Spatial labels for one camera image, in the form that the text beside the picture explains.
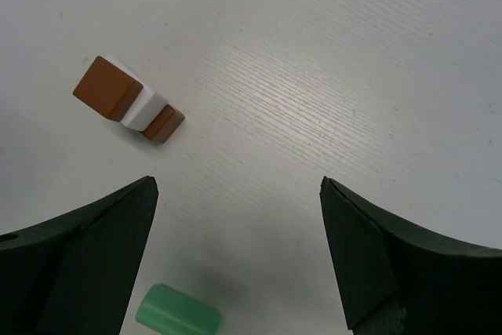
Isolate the white cube block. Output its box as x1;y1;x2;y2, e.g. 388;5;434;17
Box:
104;54;168;132

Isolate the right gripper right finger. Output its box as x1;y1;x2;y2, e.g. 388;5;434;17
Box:
320;178;501;334

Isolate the green cylinder block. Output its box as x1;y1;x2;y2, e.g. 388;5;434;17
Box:
136;284;222;335

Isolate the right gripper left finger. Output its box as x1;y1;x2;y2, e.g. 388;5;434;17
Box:
1;177;158;334

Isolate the brown rectangular block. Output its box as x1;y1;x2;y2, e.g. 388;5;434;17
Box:
141;104;185;144

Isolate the small brown cube block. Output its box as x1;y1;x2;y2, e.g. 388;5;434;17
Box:
73;56;144;122

